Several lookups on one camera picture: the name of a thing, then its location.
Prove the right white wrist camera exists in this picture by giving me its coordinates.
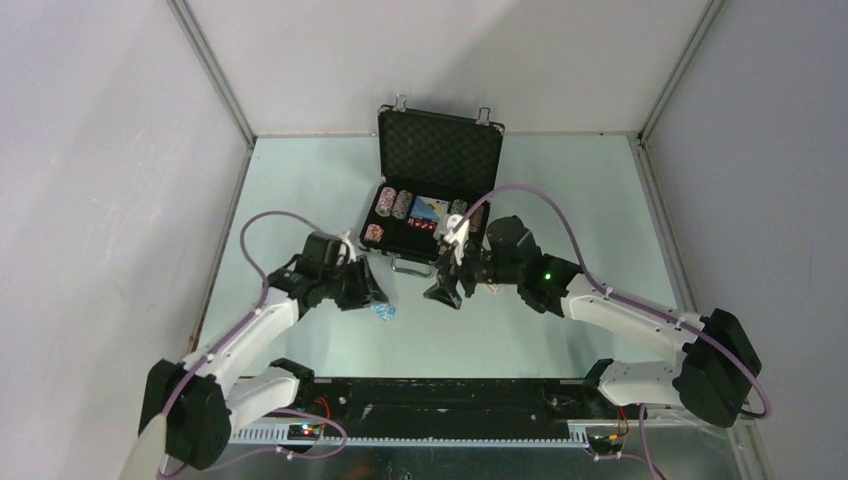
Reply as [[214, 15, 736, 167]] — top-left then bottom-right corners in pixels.
[[441, 214, 470, 247]]

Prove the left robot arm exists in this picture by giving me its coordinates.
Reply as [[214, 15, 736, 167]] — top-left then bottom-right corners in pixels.
[[122, 231, 388, 478]]

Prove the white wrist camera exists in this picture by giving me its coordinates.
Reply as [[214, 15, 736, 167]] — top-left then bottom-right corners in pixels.
[[336, 229, 359, 266], [441, 214, 470, 247]]

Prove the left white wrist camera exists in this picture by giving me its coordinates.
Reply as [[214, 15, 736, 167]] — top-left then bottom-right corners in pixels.
[[336, 229, 359, 266]]

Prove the pink white chip stack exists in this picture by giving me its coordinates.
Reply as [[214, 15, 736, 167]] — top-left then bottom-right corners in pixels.
[[374, 186, 397, 217]]

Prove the white ten chip stack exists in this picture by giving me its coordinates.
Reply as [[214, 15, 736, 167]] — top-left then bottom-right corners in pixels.
[[370, 303, 396, 321]]

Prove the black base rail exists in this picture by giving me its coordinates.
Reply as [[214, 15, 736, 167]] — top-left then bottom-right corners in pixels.
[[293, 377, 638, 441]]

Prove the red white chip stack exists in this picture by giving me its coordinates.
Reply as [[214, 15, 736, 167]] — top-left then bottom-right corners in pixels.
[[363, 223, 385, 243]]

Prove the orange brown chip stack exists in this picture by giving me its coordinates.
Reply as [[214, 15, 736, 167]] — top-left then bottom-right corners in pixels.
[[468, 204, 486, 233]]

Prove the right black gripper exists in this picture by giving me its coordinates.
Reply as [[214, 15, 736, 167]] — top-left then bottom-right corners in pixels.
[[424, 235, 522, 309]]

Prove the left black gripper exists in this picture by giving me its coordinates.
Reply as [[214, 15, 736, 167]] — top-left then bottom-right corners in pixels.
[[320, 254, 388, 311]]

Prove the row of red dice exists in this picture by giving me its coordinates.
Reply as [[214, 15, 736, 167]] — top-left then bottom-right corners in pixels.
[[407, 217, 438, 232]]

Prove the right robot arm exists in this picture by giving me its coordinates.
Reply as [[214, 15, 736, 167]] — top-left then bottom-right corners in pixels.
[[424, 215, 762, 428]]

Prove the blue playing card box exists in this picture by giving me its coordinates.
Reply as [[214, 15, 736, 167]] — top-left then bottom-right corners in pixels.
[[409, 196, 450, 222]]

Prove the black poker set case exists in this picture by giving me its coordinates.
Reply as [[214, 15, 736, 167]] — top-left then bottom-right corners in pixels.
[[358, 95, 506, 278]]

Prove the green chip stack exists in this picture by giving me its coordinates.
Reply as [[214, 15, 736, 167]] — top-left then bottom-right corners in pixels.
[[449, 199, 469, 215]]

